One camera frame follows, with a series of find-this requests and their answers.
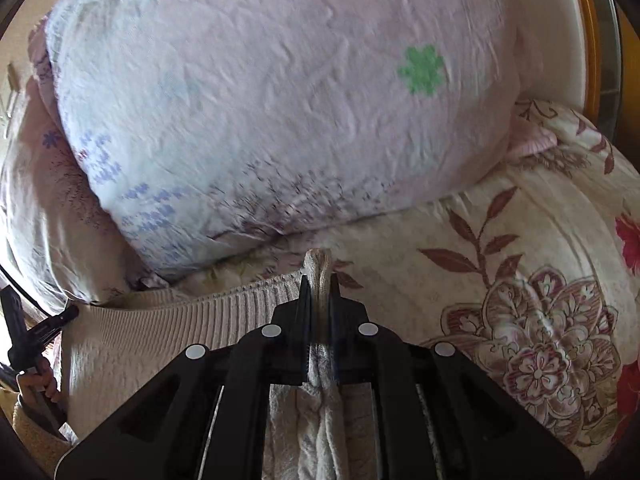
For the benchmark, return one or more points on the white wall switch socket plate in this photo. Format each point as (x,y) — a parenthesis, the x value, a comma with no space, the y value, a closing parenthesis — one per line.
(10,90)

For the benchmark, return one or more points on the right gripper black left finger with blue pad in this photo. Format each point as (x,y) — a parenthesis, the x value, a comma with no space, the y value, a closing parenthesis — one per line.
(204,415)

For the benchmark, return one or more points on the floral bedspread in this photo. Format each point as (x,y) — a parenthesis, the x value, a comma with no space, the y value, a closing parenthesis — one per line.
(533,273)

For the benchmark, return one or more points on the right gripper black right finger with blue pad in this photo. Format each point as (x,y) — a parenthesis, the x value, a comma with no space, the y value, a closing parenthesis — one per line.
(436,415)

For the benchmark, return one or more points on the lower pink floral pillow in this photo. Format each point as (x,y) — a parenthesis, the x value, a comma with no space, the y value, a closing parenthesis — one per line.
(57,241)

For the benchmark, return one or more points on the white padded headboard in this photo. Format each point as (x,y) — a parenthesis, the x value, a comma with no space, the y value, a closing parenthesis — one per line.
(558,27)

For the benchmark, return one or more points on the cream cable-knit sweater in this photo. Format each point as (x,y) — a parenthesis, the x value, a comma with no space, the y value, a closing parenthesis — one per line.
(316,431)

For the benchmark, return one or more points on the upper floral lavender pillow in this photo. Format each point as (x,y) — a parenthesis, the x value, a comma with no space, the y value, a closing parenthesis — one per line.
(208,127)

